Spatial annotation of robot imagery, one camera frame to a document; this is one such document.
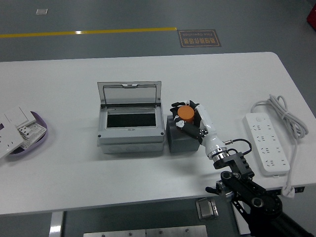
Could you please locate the orange cylinder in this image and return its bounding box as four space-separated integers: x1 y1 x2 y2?
177 105 196 125

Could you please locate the white power cord with plug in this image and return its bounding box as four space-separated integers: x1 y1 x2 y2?
250 93 309 199

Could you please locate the brown floor sign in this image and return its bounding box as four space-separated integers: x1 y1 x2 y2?
177 29 222 48

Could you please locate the purple plastic tray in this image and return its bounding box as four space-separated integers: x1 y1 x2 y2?
6 111 48 161

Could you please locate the white wall switch plate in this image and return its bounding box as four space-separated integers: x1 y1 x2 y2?
4 106 37 129

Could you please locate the white table leg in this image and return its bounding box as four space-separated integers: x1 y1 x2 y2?
231 199 251 235
48 211 65 237

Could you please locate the metal bracket block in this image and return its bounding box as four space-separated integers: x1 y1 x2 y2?
196 197 219 220

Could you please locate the small white socket module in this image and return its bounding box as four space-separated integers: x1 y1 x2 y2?
17 125 33 139

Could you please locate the white power strip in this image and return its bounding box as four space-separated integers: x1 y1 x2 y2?
243 112 291 177

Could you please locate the red object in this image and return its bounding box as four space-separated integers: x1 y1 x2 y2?
306 4 316 27

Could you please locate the grey metal base plate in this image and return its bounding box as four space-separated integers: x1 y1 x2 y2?
83 225 208 237

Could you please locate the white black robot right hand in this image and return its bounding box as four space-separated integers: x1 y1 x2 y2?
169 100 227 158

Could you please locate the yellow floor tape line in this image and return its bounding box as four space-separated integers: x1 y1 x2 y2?
0 26 177 39

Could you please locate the white perforated panel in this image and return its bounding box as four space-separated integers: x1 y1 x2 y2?
21 122 47 150

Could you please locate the grey plastic enclosure box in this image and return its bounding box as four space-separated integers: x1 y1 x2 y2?
97 102 165 155

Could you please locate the large white socket panel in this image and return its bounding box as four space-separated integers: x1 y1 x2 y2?
0 116 26 160

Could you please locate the grey cube block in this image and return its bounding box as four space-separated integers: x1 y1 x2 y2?
166 115 202 154

